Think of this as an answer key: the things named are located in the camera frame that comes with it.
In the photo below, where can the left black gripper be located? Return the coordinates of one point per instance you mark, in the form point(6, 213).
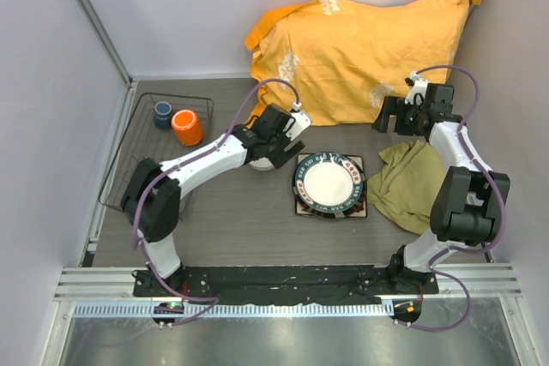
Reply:
point(280, 157)

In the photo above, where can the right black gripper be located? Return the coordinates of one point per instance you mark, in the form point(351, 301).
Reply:
point(395, 106)

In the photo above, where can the white ribbed bowl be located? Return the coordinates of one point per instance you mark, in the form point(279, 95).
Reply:
point(262, 165)

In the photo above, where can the white round plate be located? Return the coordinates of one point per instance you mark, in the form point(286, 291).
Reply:
point(329, 184)

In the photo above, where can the square floral plate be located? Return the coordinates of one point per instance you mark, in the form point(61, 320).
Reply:
point(362, 160)

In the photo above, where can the black rimmed round plate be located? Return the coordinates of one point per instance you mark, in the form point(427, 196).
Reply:
point(360, 203)

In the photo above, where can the orange cup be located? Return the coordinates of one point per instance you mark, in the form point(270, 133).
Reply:
point(187, 127)

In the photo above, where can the blue cup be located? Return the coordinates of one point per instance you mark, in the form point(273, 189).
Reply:
point(162, 115)

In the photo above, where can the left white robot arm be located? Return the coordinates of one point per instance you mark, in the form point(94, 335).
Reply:
point(152, 198)

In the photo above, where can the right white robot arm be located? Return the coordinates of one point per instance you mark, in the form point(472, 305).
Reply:
point(470, 206)

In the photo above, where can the orange pillowcase cloth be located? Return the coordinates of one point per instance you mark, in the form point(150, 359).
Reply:
point(343, 58)

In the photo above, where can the olive green cloth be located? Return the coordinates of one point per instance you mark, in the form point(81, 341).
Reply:
point(405, 189)

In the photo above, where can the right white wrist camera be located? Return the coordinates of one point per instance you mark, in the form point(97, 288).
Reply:
point(417, 89)

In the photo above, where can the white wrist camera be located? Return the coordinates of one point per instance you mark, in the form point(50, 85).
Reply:
point(299, 122)
point(417, 89)

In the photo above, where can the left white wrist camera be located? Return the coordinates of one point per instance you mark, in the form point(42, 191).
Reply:
point(299, 122)

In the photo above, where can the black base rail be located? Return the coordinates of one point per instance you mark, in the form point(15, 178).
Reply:
point(286, 285)

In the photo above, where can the black wire dish rack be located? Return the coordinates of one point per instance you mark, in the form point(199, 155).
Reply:
point(141, 140)

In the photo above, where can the white cable duct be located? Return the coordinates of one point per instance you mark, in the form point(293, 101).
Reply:
point(165, 310)

